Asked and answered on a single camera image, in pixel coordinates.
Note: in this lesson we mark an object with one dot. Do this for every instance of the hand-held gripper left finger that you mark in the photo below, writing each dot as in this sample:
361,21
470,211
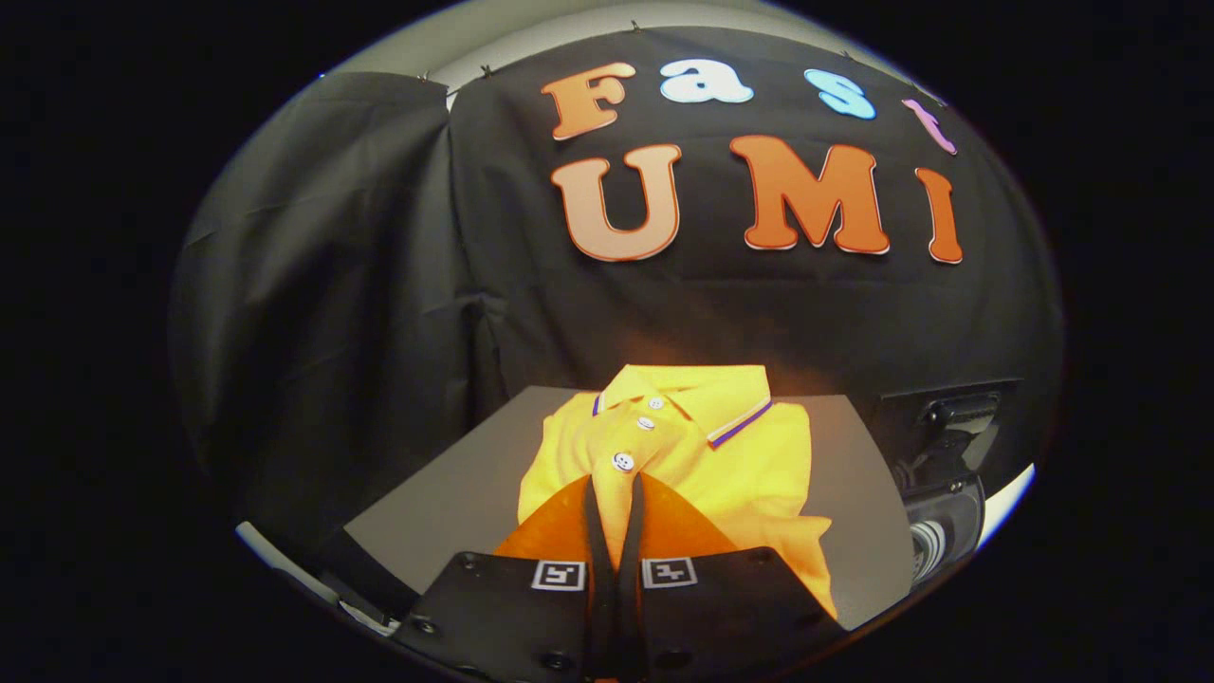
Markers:
503,617

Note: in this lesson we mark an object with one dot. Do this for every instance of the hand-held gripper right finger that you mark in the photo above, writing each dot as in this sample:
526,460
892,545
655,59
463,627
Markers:
721,617

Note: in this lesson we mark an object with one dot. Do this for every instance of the yellow polo shirt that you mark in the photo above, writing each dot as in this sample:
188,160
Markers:
749,465

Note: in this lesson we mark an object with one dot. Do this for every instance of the dark grey cabinet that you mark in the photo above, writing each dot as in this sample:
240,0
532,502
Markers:
455,493

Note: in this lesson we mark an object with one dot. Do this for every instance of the white side table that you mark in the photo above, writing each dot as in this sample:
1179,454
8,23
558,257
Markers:
1007,503

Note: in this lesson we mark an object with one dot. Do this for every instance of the black backdrop cloth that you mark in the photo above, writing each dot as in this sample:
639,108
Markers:
379,285

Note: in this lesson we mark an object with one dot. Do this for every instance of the row of small cloth clips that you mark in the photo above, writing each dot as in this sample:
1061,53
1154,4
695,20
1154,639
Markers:
486,70

